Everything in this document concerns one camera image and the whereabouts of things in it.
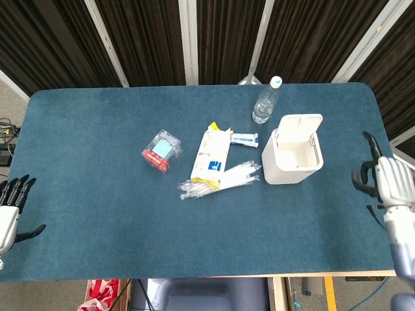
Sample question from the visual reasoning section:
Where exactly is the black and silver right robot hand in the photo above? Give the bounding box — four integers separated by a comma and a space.
351, 131, 414, 210

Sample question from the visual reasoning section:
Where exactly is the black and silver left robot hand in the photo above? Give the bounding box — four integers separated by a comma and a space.
0, 174, 47, 257

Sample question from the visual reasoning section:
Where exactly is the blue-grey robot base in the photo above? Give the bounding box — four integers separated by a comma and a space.
131, 277, 270, 311

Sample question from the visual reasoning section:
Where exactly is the blue felt table cover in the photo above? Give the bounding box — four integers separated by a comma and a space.
0, 82, 397, 282

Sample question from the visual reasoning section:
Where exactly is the white trash bin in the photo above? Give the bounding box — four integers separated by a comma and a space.
261, 127, 325, 186

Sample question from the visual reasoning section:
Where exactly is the red and white bag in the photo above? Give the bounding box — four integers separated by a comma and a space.
77, 278, 122, 311

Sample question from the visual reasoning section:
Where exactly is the clear plastic water bottle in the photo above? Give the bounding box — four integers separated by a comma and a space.
252, 76, 283, 124

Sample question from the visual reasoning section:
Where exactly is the bundle of wrapped clear straws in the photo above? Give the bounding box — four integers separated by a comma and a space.
177, 159, 263, 201

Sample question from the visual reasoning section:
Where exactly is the white and blue snack bar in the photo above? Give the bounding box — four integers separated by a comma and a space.
230, 132, 260, 149

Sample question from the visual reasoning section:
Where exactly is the clear box with red toy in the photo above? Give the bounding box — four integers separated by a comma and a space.
141, 129, 184, 175

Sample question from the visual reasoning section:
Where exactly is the white pack with yellow stripe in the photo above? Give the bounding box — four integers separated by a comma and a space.
190, 122, 235, 191

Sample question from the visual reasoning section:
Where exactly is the dark brown curtain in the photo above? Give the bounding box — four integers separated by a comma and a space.
0, 0, 415, 160

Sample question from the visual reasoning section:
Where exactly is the bundle of cables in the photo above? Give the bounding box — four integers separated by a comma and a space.
0, 117, 21, 139

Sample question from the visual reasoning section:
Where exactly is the blue cable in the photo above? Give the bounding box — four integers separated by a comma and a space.
351, 277, 392, 311

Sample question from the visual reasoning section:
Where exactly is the white frame post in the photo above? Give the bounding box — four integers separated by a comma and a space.
333, 0, 407, 84
84, 0, 130, 88
178, 0, 199, 86
237, 0, 276, 86

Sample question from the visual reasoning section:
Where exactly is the wooden frame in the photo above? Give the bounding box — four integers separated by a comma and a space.
267, 276, 294, 311

